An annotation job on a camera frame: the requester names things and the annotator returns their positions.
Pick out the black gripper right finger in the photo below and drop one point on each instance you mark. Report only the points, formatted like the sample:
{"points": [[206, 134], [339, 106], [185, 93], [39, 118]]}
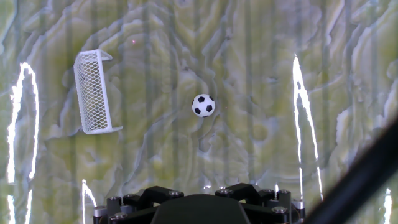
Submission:
{"points": [[270, 208]]}

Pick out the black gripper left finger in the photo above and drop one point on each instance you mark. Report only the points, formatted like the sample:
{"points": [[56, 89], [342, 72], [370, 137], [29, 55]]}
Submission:
{"points": [[130, 208]]}

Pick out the black and white soccer ball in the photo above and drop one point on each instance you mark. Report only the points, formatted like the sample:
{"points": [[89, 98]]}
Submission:
{"points": [[203, 105]]}

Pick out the white mesh miniature goal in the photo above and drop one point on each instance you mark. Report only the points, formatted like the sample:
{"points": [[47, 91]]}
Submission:
{"points": [[91, 93]]}

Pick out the green marble pattern mat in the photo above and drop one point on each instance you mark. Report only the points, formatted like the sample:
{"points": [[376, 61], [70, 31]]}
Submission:
{"points": [[248, 62]]}

